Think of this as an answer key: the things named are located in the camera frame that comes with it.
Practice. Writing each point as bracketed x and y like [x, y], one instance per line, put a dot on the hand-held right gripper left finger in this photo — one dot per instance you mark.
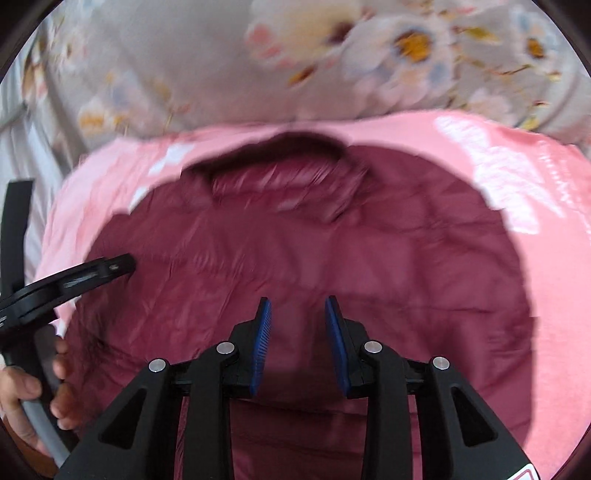
[261, 341]

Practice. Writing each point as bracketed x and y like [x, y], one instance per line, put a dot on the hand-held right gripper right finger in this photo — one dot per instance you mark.
[336, 346]

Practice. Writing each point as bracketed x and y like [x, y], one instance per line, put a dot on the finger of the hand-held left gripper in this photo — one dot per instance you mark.
[108, 267]

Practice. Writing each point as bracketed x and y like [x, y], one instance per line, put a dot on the maroon quilted jacket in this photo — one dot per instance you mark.
[300, 258]

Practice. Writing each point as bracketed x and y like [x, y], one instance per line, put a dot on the person's left hand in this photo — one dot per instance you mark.
[21, 385]

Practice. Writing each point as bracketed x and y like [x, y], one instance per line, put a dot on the white satin cloth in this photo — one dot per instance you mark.
[27, 152]

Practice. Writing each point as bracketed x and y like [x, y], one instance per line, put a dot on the pink plush blanket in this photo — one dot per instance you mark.
[545, 295]

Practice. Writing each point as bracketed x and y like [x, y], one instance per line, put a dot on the grey floral bedsheet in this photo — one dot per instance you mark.
[194, 60]

